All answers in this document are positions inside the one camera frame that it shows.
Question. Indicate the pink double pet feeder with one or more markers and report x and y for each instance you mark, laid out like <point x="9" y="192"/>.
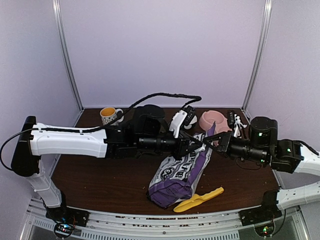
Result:
<point x="213" y="122"/>

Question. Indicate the yellow plastic scoop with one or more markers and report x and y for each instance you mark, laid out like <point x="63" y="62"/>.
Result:
<point x="197" y="200"/>

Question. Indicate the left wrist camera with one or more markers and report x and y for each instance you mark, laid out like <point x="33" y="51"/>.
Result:
<point x="180" y="119"/>

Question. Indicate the circuit board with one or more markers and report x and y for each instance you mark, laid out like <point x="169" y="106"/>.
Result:
<point x="265" y="229"/>
<point x="63" y="230"/>

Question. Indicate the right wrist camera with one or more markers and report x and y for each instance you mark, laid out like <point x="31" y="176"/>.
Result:
<point x="235" y="123"/>

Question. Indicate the aluminium corner post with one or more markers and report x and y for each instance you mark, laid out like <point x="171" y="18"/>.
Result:
<point x="65" y="53"/>
<point x="264" y="30"/>

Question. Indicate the left circuit board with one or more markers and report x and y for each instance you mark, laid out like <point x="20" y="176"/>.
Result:
<point x="63" y="230"/>

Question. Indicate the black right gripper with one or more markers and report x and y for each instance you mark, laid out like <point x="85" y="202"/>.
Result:
<point x="224" y="138"/>

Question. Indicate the front aluminium rail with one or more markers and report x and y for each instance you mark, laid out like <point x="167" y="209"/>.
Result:
<point x="225" y="225"/>

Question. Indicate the white patterned mug yellow inside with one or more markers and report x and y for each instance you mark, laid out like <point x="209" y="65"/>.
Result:
<point x="109" y="114"/>

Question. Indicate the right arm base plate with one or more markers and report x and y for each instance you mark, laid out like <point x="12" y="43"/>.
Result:
<point x="260" y="214"/>

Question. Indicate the right circuit board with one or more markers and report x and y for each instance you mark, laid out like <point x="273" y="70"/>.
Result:
<point x="265" y="229"/>

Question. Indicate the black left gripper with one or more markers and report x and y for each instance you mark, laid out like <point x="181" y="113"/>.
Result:
<point x="184" y="150"/>

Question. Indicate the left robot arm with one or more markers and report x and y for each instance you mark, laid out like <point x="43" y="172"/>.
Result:
<point x="146" y="131"/>

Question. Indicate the black and white ceramic bowl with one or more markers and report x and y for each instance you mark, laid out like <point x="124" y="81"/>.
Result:
<point x="192" y="123"/>

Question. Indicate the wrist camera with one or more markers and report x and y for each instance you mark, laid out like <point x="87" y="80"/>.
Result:
<point x="180" y="119"/>
<point x="235" y="123"/>

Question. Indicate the purple pet food bag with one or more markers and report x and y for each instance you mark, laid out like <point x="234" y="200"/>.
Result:
<point x="177" y="180"/>

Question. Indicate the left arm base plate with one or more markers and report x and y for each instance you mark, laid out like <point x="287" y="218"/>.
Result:
<point x="68" y="215"/>

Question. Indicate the left aluminium corner post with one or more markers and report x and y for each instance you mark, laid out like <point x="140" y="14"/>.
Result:
<point x="65" y="53"/>

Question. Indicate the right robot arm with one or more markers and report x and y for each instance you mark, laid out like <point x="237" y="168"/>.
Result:
<point x="264" y="148"/>

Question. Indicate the right aluminium corner post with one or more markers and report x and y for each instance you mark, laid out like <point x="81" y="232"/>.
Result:
<point x="264" y="30"/>

